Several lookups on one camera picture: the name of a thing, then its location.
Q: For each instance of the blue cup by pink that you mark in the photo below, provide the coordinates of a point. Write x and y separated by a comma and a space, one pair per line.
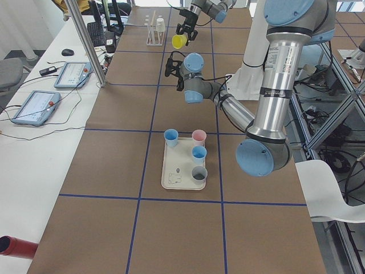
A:
199, 154

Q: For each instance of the black monitor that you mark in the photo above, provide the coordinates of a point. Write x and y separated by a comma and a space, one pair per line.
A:
114, 24

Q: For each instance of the yellow plastic cup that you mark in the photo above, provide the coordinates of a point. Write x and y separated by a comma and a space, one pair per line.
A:
179, 41

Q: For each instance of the blue teach pendant near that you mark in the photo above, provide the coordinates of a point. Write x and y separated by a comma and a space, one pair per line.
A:
37, 108

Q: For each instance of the red cylinder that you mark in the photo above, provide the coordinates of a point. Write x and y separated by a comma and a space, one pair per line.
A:
12, 246

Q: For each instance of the blue cup near rabbit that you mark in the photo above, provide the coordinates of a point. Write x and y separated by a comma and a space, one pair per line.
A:
171, 137

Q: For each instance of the pale green plastic cup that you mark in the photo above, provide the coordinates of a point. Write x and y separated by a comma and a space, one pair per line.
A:
160, 25

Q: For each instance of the black computer mouse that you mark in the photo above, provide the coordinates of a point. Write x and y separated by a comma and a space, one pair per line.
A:
67, 52

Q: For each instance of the cream plastic tray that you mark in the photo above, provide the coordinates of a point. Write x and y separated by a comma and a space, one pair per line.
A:
178, 165

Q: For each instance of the blue teach pendant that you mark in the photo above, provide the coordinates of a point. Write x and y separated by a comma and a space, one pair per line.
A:
73, 75
37, 108

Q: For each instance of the blue teach pendant far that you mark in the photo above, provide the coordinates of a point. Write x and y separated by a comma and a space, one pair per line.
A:
73, 75

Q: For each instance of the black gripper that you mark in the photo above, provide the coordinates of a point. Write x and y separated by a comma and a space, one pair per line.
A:
179, 81
189, 20

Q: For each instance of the grey office chair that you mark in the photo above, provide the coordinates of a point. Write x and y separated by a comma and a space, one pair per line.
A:
11, 72

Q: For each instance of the black keyboard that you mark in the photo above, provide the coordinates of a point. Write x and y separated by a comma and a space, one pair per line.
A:
96, 33

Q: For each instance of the pink plastic cup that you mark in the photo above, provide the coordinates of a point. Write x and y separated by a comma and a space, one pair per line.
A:
199, 137

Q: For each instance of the grey aluminium post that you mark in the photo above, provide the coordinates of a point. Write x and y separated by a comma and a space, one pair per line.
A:
85, 39

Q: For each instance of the white chair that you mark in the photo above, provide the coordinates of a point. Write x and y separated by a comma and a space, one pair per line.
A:
323, 196

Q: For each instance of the white wire cup rack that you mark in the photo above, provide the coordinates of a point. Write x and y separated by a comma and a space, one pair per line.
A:
154, 38

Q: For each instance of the black power adapter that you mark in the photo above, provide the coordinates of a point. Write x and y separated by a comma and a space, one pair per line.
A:
48, 71

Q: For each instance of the grey plastic cup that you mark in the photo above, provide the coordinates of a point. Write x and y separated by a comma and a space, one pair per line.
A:
199, 174

